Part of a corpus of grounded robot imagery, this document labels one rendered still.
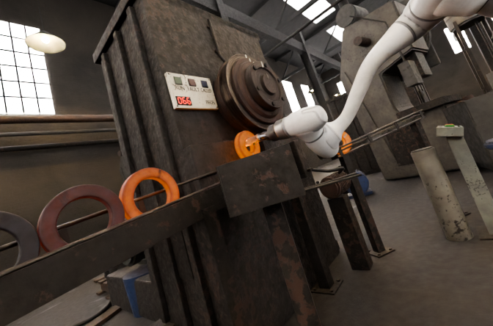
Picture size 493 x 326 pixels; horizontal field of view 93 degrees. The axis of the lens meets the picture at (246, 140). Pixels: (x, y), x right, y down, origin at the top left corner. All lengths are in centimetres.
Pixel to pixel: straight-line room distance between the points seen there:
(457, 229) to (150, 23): 192
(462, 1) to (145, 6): 123
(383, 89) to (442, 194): 233
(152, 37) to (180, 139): 52
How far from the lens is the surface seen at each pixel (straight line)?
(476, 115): 301
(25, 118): 661
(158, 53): 125
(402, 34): 104
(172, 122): 111
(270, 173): 61
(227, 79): 121
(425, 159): 167
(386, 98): 380
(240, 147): 108
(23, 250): 73
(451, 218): 175
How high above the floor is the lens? 67
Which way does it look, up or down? 9 degrees up
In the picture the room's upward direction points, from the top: 18 degrees counter-clockwise
